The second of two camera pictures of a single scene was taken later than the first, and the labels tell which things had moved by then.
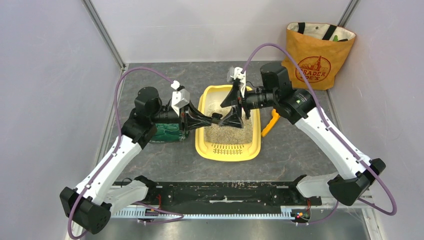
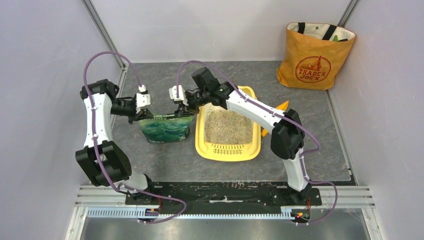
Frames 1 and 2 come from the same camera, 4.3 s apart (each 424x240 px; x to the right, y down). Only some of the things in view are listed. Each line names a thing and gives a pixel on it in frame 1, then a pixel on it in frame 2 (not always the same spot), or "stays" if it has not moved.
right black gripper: x=233 y=119 -> x=183 y=111
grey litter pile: x=221 y=135 stays
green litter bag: x=167 y=133 stays
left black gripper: x=198 y=119 -> x=144 y=113
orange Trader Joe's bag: x=320 y=50 stays
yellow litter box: x=212 y=96 stays
